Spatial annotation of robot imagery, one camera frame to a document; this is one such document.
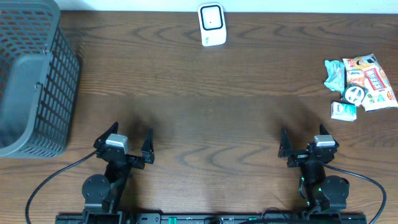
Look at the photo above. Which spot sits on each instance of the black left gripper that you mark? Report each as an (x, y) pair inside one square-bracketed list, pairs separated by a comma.
[(150, 157)]

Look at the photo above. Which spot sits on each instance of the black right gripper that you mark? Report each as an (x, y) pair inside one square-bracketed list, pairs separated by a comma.
[(285, 150)]

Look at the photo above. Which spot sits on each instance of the green Kleenex tissue pack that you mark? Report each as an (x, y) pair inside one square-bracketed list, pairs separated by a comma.
[(343, 111)]

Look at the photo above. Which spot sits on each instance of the teal wet wipes pack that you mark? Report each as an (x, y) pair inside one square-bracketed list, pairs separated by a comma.
[(336, 75)]

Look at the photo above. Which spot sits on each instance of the orange Kleenex tissue pack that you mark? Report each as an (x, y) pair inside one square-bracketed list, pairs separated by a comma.
[(355, 77)]

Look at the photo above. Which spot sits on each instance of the white blue snack bag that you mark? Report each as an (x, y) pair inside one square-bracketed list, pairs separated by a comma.
[(380, 94)]

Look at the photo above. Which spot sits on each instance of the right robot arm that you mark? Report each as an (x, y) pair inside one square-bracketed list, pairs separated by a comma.
[(324, 194)]

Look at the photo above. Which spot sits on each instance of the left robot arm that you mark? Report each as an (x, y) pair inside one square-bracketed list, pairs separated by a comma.
[(103, 192)]

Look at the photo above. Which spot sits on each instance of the white barcode scanner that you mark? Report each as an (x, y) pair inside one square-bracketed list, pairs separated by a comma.
[(212, 24)]

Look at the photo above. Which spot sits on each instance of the dark grey plastic basket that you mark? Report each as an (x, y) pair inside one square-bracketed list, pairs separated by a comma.
[(40, 74)]

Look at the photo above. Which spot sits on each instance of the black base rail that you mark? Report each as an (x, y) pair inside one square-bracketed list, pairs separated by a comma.
[(156, 218)]

